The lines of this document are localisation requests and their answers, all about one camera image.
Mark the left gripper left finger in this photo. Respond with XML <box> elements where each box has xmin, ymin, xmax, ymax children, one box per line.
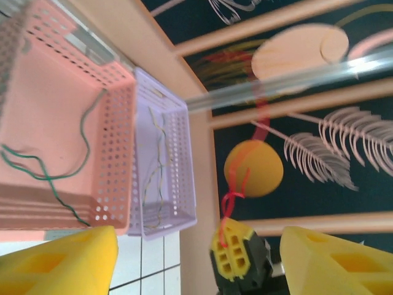
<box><xmin>0</xmin><ymin>225</ymin><xmax>119</xmax><ymax>295</ymax></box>

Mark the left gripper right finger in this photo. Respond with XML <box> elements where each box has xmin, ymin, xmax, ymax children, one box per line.
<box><xmin>281</xmin><ymin>226</ymin><xmax>393</xmax><ymax>295</ymax></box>

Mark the thin yellow cable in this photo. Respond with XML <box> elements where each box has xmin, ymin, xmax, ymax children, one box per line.
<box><xmin>153</xmin><ymin>132</ymin><xmax>174</xmax><ymax>228</ymax></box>
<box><xmin>139</xmin><ymin>106</ymin><xmax>173</xmax><ymax>230</ymax></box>

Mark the thin red cable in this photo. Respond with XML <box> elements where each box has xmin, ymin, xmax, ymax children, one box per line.
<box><xmin>218</xmin><ymin>81</ymin><xmax>273</xmax><ymax>250</ymax></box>

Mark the lavender perforated plastic basket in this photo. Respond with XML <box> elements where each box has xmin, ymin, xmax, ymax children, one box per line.
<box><xmin>127</xmin><ymin>67</ymin><xmax>197</xmax><ymax>242</ymax></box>

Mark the pink perforated plastic basket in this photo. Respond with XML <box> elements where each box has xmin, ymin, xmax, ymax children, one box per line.
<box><xmin>0</xmin><ymin>0</ymin><xmax>138</xmax><ymax>236</ymax></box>

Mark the aluminium corner post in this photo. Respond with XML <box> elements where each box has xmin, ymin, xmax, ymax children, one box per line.
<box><xmin>185</xmin><ymin>48</ymin><xmax>393</xmax><ymax>114</ymax></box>

